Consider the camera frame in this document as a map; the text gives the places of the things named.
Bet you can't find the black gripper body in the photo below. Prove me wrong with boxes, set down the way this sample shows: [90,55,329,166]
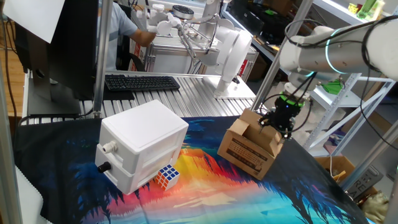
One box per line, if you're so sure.
[269,101,303,128]

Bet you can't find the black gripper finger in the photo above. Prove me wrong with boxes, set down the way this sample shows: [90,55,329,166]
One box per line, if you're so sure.
[259,115,277,128]
[281,123,295,140]

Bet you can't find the red white carton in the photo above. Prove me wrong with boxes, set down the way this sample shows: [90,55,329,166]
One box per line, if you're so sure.
[127,39,147,72]

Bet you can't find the bystander torso light blue shirt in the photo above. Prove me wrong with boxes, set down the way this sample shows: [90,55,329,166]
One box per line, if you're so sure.
[105,1,139,71]

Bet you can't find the black office chair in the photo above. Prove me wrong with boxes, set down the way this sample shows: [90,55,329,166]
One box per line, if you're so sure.
[117,40,146,72]

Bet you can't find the bystander bare forearm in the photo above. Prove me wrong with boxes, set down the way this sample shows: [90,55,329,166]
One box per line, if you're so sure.
[129,27,157,47]

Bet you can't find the white foam blocks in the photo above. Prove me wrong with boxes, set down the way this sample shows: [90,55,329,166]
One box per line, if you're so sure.
[264,82,346,147]

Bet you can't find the white metal shelf rack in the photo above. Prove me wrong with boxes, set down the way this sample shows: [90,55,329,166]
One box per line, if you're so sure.
[251,0,398,156]

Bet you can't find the colourful forest print tablecloth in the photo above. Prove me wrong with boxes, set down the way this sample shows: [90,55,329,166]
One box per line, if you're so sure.
[12,116,371,224]

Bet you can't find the white robotic hand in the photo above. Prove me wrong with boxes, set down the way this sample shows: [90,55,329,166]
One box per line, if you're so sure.
[136,3,183,35]

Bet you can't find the green folded cloth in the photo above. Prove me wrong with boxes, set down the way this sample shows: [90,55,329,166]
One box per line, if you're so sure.
[322,79,345,96]

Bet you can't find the round black disc device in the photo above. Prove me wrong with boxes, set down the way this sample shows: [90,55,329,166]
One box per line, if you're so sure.
[172,4,195,20]

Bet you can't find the brown cardboard box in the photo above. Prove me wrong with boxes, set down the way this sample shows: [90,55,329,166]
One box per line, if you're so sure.
[216,108,284,181]

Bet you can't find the beige cloth bag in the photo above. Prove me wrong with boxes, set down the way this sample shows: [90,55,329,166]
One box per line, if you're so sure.
[360,191,389,224]

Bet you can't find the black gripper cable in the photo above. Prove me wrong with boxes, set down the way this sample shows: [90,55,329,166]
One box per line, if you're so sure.
[257,14,398,152]

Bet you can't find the black computer monitor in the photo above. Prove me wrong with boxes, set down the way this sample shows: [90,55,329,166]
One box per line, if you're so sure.
[14,0,100,118]

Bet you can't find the aluminium equipment case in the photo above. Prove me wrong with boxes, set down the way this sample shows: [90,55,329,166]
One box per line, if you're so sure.
[143,35,259,83]

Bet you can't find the grey lettered plate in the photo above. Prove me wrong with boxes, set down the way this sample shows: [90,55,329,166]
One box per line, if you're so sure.
[346,166,384,200]

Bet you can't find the Rubik's cube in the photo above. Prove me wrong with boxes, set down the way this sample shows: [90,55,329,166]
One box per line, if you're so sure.
[154,164,181,192]

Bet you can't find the white articulated support linkage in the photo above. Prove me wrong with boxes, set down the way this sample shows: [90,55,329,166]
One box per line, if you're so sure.
[175,15,226,67]

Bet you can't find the black monitor cable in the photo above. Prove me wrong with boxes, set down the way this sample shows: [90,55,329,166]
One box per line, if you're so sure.
[18,107,94,127]

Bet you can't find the pale yellow bottle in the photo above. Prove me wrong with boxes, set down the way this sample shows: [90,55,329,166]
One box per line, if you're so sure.
[371,0,386,23]

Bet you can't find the green wrist flange ring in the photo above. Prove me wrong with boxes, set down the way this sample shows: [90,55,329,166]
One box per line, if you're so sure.
[277,92,306,107]

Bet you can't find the black mouse pad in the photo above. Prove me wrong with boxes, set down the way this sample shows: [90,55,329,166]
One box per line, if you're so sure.
[102,88,136,101]

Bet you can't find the white plastic drawer cabinet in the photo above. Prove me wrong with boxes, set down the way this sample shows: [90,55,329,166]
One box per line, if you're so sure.
[95,99,190,196]

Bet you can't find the white paper sheet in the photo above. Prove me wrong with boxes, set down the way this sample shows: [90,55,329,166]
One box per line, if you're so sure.
[2,0,66,44]

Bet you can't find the green plastic bottle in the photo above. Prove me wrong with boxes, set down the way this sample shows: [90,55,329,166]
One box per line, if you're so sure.
[356,0,377,19]

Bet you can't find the black computer keyboard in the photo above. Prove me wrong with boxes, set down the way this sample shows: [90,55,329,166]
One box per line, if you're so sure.
[104,73,181,92]

